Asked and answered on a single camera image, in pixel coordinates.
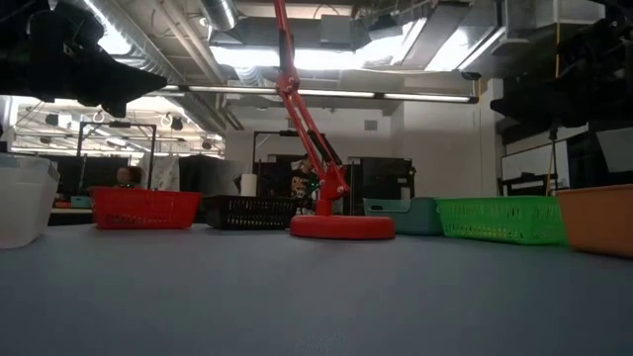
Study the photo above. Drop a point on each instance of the white paper roll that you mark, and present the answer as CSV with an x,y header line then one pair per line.
x,y
249,185

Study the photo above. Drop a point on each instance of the teal plastic bin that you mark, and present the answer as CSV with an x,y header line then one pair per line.
x,y
405,217

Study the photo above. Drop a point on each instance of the red desk lamp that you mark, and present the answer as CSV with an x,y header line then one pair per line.
x,y
341,226

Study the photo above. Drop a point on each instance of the black metal rack frame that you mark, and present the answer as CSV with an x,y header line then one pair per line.
x,y
118,124

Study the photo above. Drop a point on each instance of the person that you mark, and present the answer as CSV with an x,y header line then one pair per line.
x,y
124,177
302,182

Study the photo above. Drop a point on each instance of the clear plastic bin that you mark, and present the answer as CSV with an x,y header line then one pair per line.
x,y
25,207

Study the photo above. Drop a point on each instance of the red plastic basket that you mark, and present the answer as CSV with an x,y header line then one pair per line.
x,y
143,207

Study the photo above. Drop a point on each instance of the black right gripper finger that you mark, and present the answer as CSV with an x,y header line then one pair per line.
x,y
529,101

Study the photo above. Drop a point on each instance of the silver ventilation duct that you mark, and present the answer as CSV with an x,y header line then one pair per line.
x,y
148,54

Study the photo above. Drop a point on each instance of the black plastic basket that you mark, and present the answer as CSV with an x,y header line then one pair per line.
x,y
247,212

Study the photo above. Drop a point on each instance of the green plastic basket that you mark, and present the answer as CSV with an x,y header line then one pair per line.
x,y
499,220

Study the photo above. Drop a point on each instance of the small teal box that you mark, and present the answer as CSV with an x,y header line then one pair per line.
x,y
80,202

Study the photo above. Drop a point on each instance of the silver round duct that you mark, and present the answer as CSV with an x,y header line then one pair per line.
x,y
218,12

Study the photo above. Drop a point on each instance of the black cabinet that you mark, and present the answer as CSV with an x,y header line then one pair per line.
x,y
386,183

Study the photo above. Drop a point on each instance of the orange plastic bin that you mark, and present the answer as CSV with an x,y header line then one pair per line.
x,y
598,220

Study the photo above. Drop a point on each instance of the whiteboard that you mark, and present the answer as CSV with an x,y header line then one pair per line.
x,y
529,163

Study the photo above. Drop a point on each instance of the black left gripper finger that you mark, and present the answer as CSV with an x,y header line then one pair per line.
x,y
128,81

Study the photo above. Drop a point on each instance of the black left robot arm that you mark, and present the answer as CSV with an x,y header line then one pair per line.
x,y
12,49

